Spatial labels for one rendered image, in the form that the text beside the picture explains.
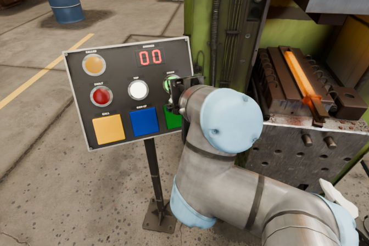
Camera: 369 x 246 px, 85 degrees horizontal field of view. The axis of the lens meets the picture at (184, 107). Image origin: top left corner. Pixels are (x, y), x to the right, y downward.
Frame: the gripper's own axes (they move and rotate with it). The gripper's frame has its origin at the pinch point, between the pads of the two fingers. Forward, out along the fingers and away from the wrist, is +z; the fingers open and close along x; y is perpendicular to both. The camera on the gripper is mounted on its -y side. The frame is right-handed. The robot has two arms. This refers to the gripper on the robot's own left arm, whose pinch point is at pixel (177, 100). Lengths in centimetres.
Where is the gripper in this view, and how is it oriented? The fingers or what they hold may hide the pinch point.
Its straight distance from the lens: 57.7
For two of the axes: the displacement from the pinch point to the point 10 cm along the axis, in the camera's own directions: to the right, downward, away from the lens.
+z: -2.5, -1.7, 9.5
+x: -9.6, 1.9, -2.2
